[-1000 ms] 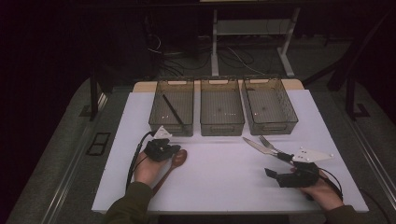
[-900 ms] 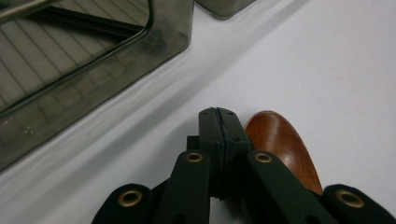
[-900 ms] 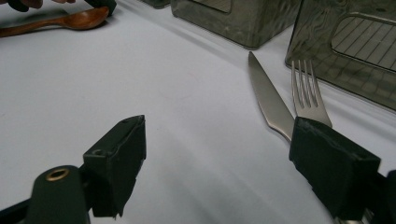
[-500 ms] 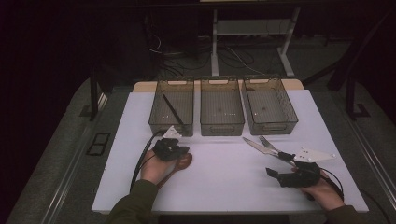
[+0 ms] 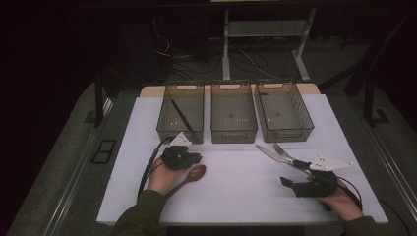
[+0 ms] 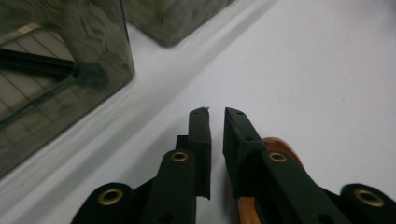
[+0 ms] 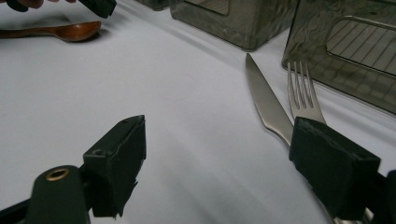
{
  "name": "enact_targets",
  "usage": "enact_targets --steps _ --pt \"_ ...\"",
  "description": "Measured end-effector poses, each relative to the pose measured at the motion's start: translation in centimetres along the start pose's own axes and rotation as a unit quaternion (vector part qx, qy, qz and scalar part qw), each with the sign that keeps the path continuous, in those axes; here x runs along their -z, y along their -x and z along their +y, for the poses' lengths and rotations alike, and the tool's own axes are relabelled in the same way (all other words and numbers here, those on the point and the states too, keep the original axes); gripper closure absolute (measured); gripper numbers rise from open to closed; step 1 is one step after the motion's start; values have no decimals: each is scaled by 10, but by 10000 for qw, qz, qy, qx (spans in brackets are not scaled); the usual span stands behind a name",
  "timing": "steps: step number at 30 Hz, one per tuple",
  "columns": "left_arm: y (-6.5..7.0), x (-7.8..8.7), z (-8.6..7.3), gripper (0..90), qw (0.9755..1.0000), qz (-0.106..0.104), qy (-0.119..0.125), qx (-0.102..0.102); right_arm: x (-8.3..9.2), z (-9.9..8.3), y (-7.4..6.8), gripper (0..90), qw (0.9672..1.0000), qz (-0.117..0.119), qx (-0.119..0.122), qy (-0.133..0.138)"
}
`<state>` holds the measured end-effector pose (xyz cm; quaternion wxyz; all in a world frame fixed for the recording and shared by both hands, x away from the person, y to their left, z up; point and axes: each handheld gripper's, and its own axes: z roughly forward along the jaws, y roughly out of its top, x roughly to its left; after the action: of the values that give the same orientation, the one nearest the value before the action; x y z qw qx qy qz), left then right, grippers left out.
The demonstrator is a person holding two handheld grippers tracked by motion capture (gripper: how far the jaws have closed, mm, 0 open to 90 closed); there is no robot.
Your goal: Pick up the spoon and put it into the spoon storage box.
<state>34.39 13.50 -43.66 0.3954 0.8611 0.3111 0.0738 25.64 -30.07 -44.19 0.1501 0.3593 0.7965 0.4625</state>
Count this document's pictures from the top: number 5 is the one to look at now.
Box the brown wooden spoon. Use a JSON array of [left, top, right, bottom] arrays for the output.
[[163, 163, 208, 200]]

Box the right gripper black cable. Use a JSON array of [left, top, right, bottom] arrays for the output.
[[337, 176, 364, 211]]

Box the person's left hand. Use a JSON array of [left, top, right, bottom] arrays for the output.
[[147, 156, 187, 196]]

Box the person's right hand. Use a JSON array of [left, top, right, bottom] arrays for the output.
[[322, 181, 366, 223]]

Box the black metal stand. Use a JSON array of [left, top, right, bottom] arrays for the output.
[[363, 78, 391, 127], [92, 70, 114, 129]]

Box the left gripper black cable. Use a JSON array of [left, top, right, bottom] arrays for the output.
[[137, 136, 174, 199]]

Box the white metal stand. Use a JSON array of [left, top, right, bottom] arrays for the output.
[[221, 7, 318, 83]]

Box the tangle of black floor cables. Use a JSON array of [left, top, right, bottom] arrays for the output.
[[151, 16, 279, 83]]

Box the smoky transparent plastic bin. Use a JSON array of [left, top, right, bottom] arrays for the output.
[[209, 81, 259, 145], [155, 81, 206, 146], [254, 79, 315, 144]]

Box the white table sheet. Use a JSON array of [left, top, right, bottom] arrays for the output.
[[95, 93, 389, 226]]

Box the black floor outlet frame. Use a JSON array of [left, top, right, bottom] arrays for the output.
[[90, 139, 118, 165]]

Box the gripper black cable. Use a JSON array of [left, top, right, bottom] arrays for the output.
[[137, 136, 174, 199], [337, 176, 364, 211]]

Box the aluminium floor rail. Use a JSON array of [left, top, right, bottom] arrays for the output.
[[40, 97, 114, 236], [365, 124, 417, 210]]

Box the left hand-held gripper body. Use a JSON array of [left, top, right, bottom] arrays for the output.
[[159, 131, 193, 171]]

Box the silver table knife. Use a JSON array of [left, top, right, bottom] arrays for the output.
[[255, 144, 314, 176]]

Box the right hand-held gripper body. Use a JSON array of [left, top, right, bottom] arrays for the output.
[[290, 154, 355, 199]]

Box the white floor cable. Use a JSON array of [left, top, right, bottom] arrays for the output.
[[237, 48, 279, 80]]

